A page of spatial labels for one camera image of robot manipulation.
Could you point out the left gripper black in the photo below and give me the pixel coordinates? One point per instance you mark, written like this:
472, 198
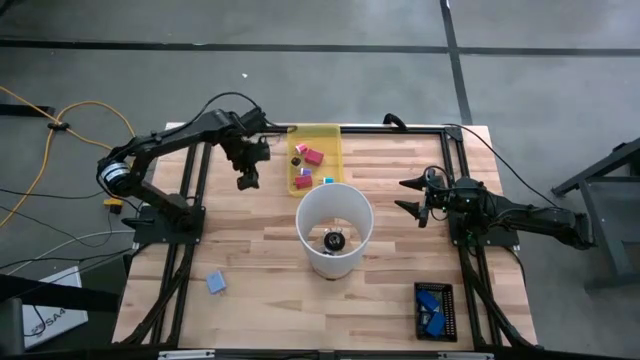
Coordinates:
242, 152

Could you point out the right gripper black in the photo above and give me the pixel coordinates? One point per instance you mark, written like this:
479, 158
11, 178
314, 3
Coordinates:
440, 197

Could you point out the black and cream wall charger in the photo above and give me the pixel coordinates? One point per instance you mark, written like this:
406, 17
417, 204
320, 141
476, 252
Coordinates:
295, 161

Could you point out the pink wall charger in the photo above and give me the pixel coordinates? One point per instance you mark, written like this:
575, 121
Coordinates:
301, 148

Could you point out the red multi-port wall charger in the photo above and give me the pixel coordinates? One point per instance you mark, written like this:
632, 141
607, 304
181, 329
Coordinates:
303, 181

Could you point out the purple wall charger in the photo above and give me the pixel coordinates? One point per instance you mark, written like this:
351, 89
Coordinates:
305, 171

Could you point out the crimson wall charger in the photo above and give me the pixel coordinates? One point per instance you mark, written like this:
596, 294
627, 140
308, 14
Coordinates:
314, 156

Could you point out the teal wall charger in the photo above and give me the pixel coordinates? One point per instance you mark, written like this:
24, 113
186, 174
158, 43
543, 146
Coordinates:
328, 180

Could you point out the blue rectangular block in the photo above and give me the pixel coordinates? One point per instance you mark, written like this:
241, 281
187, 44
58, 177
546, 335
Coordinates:
428, 300
436, 324

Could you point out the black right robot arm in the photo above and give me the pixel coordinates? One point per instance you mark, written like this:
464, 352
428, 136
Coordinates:
530, 217

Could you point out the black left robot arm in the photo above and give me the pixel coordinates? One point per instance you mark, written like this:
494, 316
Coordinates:
170, 135

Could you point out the white shade wooden base lamp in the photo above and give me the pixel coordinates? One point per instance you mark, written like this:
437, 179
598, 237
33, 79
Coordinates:
310, 200

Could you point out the yellow translucent plastic bin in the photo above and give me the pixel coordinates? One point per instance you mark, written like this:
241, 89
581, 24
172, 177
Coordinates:
330, 150

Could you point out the black mesh tray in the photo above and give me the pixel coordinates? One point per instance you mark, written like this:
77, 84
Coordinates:
450, 310

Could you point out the black metal table stand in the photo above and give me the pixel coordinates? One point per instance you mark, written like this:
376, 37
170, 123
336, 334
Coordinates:
610, 240

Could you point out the black metal beam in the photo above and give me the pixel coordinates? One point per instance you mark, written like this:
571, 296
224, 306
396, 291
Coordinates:
60, 296

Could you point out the white cardboard box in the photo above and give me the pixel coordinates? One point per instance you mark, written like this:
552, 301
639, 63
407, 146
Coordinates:
65, 325

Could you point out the black aluminium table frame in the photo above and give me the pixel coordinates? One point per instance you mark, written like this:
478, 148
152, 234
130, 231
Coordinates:
365, 130

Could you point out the light blue wall charger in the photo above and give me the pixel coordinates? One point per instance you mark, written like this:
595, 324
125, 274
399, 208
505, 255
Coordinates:
216, 282

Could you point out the silver metal bracket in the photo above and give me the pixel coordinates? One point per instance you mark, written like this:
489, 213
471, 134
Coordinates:
465, 355
185, 354

